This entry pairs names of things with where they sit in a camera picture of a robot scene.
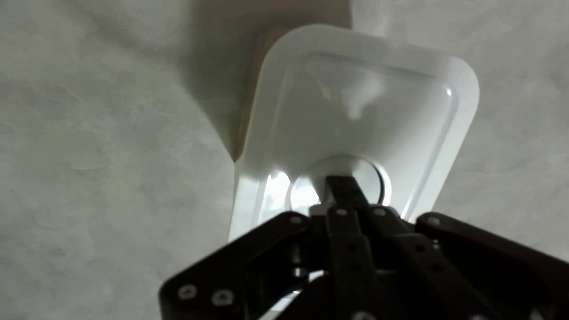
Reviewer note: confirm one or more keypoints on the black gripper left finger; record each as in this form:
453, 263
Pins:
350, 267

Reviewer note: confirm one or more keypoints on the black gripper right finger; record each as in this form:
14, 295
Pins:
451, 267

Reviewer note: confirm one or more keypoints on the white rectangular container lid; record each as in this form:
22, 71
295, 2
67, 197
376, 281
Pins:
367, 99

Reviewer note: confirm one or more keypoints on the clear plastic storage container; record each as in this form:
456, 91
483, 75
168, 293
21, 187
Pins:
252, 89

